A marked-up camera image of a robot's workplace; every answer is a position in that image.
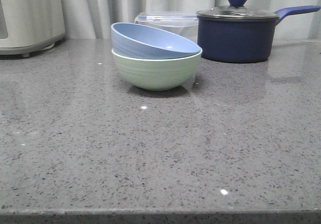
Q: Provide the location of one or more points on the dark blue saucepan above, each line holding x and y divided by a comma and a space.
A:
242, 41

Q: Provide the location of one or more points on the glass pot lid blue knob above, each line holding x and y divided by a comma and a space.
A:
237, 11

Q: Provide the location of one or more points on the white kitchen appliance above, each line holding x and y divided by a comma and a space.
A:
30, 25

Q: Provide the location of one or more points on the white curtain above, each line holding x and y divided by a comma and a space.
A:
150, 3

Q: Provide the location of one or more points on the light blue bowl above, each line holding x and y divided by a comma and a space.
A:
145, 42

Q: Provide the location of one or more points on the light green bowl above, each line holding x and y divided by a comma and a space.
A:
156, 74

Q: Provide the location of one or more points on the clear plastic storage container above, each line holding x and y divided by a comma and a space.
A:
181, 23

